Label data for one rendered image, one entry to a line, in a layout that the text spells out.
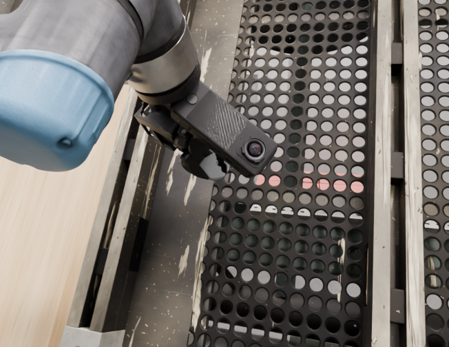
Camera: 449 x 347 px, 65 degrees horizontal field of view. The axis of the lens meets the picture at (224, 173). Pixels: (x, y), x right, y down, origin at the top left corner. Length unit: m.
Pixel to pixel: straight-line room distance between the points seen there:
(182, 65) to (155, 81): 0.03
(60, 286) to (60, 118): 0.50
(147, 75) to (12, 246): 0.51
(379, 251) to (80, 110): 0.40
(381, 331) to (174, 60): 0.38
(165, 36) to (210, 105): 0.09
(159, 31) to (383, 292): 0.39
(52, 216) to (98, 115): 0.50
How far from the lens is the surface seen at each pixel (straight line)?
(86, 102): 0.22
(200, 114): 0.36
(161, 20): 0.30
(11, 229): 0.77
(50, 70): 0.22
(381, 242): 0.51
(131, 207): 0.57
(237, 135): 0.36
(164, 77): 0.33
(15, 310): 0.73
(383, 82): 0.59
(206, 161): 0.45
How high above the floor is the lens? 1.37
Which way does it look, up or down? 15 degrees down
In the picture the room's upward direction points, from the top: straight up
